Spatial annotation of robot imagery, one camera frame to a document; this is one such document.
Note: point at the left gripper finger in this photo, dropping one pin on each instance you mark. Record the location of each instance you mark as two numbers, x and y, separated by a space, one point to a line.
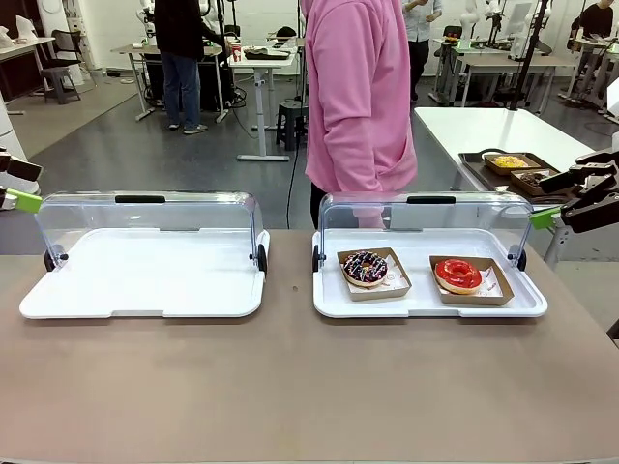
24 170
26 202

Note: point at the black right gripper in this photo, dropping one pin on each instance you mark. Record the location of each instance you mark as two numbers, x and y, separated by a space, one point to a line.
609 186

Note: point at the cardboard tray of chocolate donut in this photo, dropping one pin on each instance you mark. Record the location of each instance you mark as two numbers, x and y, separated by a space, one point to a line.
527 189

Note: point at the chocolate sprinkled donut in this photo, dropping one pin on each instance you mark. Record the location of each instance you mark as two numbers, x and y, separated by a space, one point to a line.
534 178

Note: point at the cardboard tray of yellow donut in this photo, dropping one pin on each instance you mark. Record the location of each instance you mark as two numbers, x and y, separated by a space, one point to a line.
537 164

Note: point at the yellow glazed donut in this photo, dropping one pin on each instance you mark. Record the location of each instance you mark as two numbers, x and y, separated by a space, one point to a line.
508 161

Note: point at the black serving tray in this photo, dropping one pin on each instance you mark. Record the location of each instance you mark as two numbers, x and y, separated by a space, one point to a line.
479 169

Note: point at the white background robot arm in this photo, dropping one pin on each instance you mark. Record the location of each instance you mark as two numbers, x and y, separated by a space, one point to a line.
469 19

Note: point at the cardboard tray of red donut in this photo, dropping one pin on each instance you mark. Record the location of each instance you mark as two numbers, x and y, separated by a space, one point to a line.
498 290

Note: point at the red glazed donut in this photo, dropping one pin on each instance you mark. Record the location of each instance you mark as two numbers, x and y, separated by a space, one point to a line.
457 278

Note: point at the cardboard tray of drizzled donut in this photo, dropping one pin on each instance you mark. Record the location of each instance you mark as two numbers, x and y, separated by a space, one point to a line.
394 290

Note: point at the person in dark clothes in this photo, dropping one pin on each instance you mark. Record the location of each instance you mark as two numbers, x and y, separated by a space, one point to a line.
595 19

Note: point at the person in black top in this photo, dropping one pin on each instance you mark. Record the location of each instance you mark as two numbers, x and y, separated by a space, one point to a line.
179 48

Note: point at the dark donut with white drizzle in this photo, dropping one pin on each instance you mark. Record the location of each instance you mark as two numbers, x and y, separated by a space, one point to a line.
365 270

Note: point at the person in white shirt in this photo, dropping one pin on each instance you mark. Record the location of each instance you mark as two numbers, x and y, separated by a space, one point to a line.
418 34

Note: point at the person in pink hoodie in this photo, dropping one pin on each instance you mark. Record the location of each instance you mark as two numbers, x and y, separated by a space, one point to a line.
358 96

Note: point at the person's right hand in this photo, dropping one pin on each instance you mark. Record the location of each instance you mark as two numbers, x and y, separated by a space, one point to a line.
371 218

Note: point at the white side table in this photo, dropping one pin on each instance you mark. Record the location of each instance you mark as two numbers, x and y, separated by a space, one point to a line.
483 130

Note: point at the black office chair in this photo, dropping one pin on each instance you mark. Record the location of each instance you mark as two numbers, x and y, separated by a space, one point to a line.
63 63

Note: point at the clear display case lid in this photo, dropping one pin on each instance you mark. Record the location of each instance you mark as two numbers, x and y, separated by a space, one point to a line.
435 217
145 212

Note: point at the white background table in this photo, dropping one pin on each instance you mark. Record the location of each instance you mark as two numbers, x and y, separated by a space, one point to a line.
24 46

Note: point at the white display case base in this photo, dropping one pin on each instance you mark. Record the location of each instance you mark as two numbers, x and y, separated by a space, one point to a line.
421 309
145 280

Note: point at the long grey background desk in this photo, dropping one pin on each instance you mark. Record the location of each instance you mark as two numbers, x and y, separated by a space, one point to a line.
512 63

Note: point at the black stand pole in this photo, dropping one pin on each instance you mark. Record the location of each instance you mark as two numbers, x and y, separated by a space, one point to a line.
527 53

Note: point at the red paper cup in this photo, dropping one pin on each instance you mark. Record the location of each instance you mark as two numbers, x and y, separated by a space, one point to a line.
236 52

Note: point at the white standing desk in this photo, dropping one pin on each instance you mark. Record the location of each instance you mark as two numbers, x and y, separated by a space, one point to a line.
263 96

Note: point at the black plastic stool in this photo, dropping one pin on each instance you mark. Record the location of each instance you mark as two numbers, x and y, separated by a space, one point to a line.
290 121

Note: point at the white cylindrical pedestal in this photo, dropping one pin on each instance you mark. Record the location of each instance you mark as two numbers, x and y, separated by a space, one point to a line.
12 130

